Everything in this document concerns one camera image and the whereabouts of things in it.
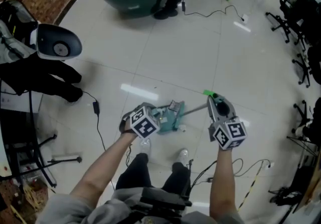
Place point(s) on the white whiteboard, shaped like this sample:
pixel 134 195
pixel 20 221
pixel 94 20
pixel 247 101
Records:
pixel 3 150

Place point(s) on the black chest-mounted device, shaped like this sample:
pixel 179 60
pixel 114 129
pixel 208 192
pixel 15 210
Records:
pixel 160 200

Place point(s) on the black office chair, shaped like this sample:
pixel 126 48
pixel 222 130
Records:
pixel 286 24
pixel 303 67
pixel 304 115

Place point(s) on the person's left hand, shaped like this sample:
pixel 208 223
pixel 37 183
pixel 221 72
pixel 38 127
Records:
pixel 126 127

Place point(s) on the small white power strip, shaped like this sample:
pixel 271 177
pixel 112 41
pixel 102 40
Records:
pixel 245 18

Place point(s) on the white shell backpack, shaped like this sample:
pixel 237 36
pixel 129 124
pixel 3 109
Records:
pixel 60 42

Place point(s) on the yellow black hazard tape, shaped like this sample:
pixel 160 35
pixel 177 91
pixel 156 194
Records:
pixel 250 185

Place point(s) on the green tape corner mark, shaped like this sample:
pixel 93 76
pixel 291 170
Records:
pixel 209 92

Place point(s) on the person's right white shoe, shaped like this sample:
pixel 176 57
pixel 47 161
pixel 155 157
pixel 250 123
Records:
pixel 182 155

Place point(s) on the small litter pieces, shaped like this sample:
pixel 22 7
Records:
pixel 174 105

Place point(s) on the wooden desk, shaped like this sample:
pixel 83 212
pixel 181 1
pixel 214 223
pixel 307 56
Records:
pixel 316 182

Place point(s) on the person's left white shoe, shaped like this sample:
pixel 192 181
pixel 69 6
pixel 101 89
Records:
pixel 145 146

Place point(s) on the person's left black trouser leg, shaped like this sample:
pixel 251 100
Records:
pixel 133 175

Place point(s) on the person's right forearm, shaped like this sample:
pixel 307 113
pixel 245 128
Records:
pixel 222 185

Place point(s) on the person's grey shirt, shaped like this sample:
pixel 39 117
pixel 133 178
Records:
pixel 62 208

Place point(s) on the person's left forearm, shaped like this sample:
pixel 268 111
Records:
pixel 105 165

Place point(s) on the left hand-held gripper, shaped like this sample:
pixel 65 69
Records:
pixel 144 125

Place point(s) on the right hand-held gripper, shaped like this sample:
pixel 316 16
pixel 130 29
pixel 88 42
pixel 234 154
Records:
pixel 229 135

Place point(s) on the person's black trouser leg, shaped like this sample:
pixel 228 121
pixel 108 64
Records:
pixel 133 175
pixel 176 177

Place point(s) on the small white cabinet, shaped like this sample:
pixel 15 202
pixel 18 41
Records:
pixel 20 100

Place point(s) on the person's white shoe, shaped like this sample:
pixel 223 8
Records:
pixel 182 155
pixel 145 146

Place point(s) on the person's right black trouser leg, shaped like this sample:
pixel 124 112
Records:
pixel 176 177

